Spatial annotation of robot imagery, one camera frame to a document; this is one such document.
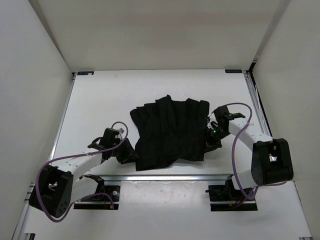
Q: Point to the aluminium frame rail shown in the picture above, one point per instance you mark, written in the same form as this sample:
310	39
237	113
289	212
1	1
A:
253	91

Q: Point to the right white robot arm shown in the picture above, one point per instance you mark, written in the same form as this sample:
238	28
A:
271	162

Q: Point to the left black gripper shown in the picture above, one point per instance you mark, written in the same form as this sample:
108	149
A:
129	153

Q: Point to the left blue corner sticker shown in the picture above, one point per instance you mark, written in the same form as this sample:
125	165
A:
85	73

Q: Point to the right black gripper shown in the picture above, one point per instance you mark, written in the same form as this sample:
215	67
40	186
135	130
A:
211	144

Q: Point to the black pleated skirt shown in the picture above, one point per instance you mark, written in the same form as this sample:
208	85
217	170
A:
170	130

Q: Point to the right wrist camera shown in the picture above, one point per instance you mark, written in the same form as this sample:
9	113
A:
211	121

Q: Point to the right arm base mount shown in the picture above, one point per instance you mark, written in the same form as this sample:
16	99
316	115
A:
225	198

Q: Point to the blue corner sticker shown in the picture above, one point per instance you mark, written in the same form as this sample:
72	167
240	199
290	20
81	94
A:
85	73
233	71

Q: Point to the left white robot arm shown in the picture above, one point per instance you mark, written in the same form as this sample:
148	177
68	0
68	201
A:
63	181

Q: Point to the right blue corner sticker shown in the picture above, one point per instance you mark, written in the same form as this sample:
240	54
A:
233	71

